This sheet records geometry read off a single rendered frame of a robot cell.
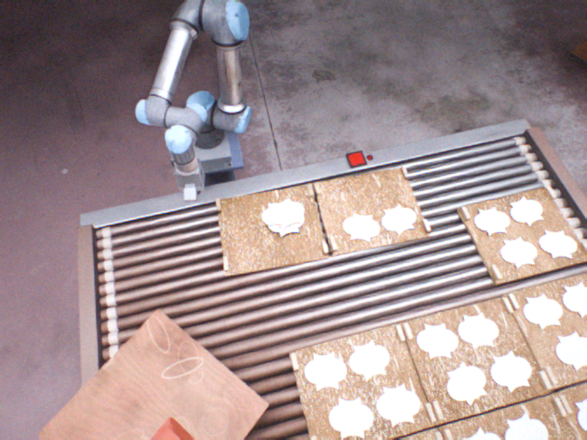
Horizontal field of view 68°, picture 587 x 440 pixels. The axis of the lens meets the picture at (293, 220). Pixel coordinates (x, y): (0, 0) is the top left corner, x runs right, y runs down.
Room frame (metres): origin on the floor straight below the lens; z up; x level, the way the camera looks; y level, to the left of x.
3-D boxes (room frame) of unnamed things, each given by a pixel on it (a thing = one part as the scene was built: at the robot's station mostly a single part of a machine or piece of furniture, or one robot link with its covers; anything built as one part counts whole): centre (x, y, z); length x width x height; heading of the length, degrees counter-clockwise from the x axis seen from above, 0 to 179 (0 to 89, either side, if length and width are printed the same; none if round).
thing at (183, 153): (0.87, 0.36, 1.42); 0.09 x 0.08 x 0.11; 165
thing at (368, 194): (0.92, -0.32, 0.93); 0.41 x 0.35 x 0.02; 102
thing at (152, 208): (1.13, -0.12, 0.89); 2.08 x 0.09 x 0.06; 105
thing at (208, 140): (1.29, 0.39, 1.01); 0.15 x 0.15 x 0.10
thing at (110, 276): (0.87, -0.18, 0.90); 1.95 x 0.05 x 0.05; 105
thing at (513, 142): (1.06, -0.13, 0.90); 1.95 x 0.05 x 0.05; 105
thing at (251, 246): (0.83, 0.09, 0.93); 0.41 x 0.35 x 0.02; 101
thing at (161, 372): (0.11, 0.43, 1.03); 0.50 x 0.50 x 0.02; 52
